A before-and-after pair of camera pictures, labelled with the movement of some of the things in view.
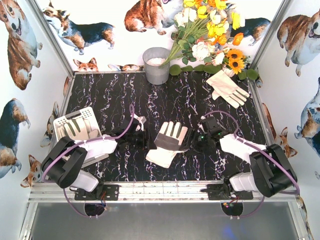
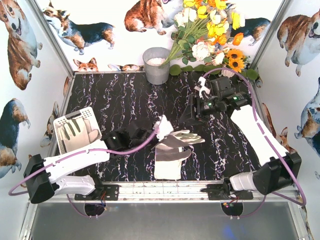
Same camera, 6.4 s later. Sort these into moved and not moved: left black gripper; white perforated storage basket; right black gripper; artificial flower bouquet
Moved: right black gripper
Not moved: left black gripper; artificial flower bouquet; white perforated storage basket
